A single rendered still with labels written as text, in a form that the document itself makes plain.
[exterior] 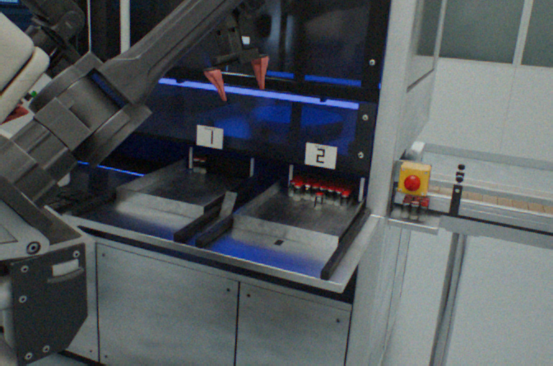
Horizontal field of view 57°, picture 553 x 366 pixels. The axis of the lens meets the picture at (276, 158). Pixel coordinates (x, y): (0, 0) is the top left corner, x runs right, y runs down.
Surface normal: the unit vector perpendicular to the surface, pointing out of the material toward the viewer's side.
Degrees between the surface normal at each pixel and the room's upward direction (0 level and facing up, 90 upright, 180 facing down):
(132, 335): 90
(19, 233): 90
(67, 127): 66
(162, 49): 73
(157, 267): 90
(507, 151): 90
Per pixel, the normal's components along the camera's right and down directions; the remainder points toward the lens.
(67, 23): 0.77, 0.37
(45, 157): 0.61, 0.07
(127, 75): 0.31, -0.01
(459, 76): -0.37, 0.23
